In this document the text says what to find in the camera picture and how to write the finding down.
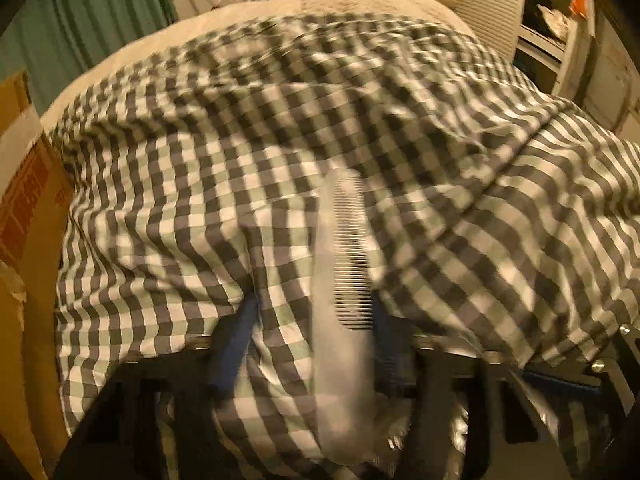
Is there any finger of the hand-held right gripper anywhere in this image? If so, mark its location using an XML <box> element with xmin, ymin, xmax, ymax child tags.
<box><xmin>520</xmin><ymin>324</ymin><xmax>640</xmax><ymax>411</ymax></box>

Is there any cream blanket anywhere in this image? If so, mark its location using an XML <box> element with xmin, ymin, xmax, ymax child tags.
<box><xmin>39</xmin><ymin>0</ymin><xmax>482</xmax><ymax>128</ymax></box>

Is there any green checked sheet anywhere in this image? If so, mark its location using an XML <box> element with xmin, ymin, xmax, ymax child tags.
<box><xmin>49</xmin><ymin>12</ymin><xmax>640</xmax><ymax>480</ymax></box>

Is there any white plastic comb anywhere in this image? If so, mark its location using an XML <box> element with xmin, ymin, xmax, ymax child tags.
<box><xmin>309</xmin><ymin>167</ymin><xmax>379</xmax><ymax>467</ymax></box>

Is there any brown cardboard box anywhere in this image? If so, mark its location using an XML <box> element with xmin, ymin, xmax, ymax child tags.
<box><xmin>0</xmin><ymin>69</ymin><xmax>77</xmax><ymax>480</ymax></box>

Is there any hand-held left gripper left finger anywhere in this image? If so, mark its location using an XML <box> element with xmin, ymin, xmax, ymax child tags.
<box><xmin>54</xmin><ymin>300</ymin><xmax>262</xmax><ymax>480</ymax></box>

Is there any wide green curtain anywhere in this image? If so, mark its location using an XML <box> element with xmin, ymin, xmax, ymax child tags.
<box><xmin>0</xmin><ymin>0</ymin><xmax>179</xmax><ymax>113</ymax></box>

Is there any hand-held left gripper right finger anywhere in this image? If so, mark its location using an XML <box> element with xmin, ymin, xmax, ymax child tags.
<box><xmin>372</xmin><ymin>304</ymin><xmax>576</xmax><ymax>480</ymax></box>

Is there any white louvred wardrobe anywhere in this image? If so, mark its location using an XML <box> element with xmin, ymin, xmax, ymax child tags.
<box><xmin>444</xmin><ymin>0</ymin><xmax>640</xmax><ymax>133</ymax></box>

